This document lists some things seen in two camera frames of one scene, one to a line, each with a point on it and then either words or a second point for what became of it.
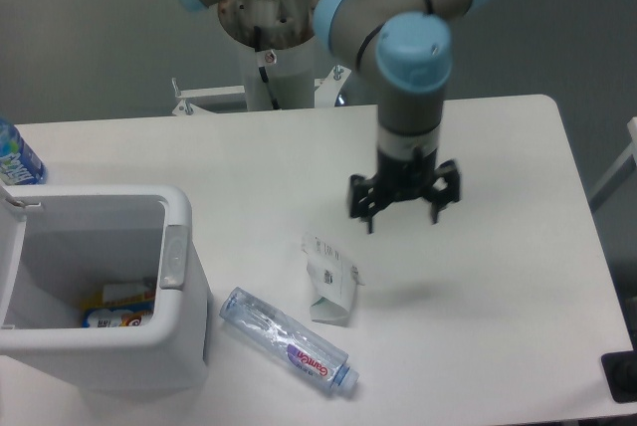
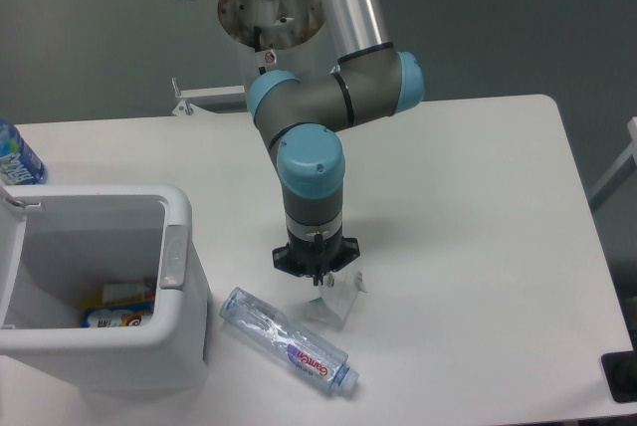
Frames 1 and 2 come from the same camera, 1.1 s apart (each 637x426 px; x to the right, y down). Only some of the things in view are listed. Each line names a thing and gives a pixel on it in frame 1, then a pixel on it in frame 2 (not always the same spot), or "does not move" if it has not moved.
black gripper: [404, 179] → [311, 251]
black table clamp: [620, 373] does not move
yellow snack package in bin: [122, 305] does not move
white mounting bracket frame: [326, 93] does not move
